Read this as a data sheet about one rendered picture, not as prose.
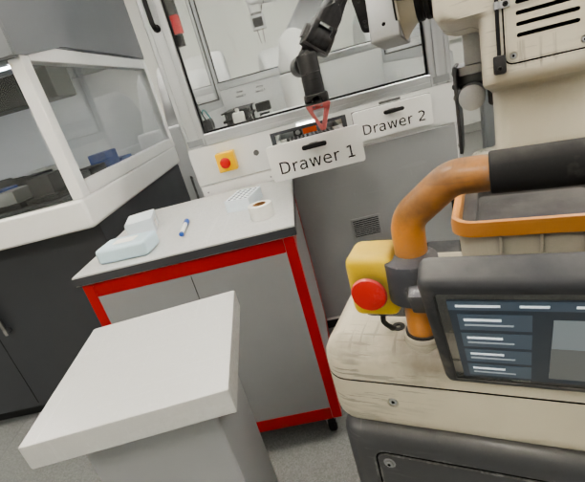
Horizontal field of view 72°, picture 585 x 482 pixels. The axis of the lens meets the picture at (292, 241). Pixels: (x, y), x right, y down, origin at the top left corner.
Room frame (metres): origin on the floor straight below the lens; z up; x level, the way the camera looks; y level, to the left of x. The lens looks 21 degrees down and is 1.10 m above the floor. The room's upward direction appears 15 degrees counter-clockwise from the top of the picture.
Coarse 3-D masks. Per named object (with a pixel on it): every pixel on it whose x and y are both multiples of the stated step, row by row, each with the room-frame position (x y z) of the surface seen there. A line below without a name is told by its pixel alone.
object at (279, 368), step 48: (288, 192) 1.31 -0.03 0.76; (192, 240) 1.08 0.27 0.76; (240, 240) 0.99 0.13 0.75; (288, 240) 0.99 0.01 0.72; (96, 288) 1.04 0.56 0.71; (144, 288) 1.03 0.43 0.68; (192, 288) 1.02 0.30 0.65; (240, 288) 1.01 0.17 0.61; (288, 288) 1.00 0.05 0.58; (240, 336) 1.01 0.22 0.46; (288, 336) 1.00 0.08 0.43; (288, 384) 1.01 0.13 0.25
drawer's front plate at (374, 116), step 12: (420, 96) 1.51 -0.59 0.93; (372, 108) 1.53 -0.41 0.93; (384, 108) 1.53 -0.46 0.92; (408, 108) 1.52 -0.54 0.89; (420, 108) 1.51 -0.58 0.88; (360, 120) 1.53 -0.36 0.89; (372, 120) 1.53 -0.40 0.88; (384, 120) 1.53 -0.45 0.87; (432, 120) 1.51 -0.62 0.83; (372, 132) 1.53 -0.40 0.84; (384, 132) 1.53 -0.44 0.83; (396, 132) 1.52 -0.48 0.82
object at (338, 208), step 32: (448, 128) 1.52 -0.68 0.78; (384, 160) 1.55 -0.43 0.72; (416, 160) 1.53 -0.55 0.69; (448, 160) 1.52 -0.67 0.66; (320, 192) 1.57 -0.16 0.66; (352, 192) 1.56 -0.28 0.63; (384, 192) 1.55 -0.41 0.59; (320, 224) 1.57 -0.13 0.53; (352, 224) 1.56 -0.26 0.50; (384, 224) 1.55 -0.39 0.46; (448, 224) 1.53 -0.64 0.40; (320, 256) 1.58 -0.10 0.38; (320, 288) 1.58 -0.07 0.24
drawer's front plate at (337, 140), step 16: (352, 128) 1.22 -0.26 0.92; (288, 144) 1.24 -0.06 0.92; (304, 144) 1.24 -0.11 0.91; (336, 144) 1.23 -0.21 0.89; (352, 144) 1.22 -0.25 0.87; (272, 160) 1.24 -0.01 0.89; (288, 160) 1.24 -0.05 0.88; (320, 160) 1.23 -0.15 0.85; (336, 160) 1.23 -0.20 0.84; (352, 160) 1.22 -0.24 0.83; (272, 176) 1.25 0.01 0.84; (288, 176) 1.24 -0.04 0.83
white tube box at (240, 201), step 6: (258, 186) 1.34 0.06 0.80; (240, 192) 1.33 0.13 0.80; (246, 192) 1.32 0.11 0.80; (252, 192) 1.28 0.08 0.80; (258, 192) 1.32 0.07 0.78; (228, 198) 1.30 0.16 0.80; (234, 198) 1.27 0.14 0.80; (240, 198) 1.26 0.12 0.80; (246, 198) 1.24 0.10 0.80; (252, 198) 1.27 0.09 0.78; (258, 198) 1.31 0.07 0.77; (228, 204) 1.26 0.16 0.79; (234, 204) 1.25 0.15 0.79; (240, 204) 1.24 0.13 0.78; (246, 204) 1.24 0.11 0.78; (228, 210) 1.26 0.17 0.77; (234, 210) 1.25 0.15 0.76; (240, 210) 1.25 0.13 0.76
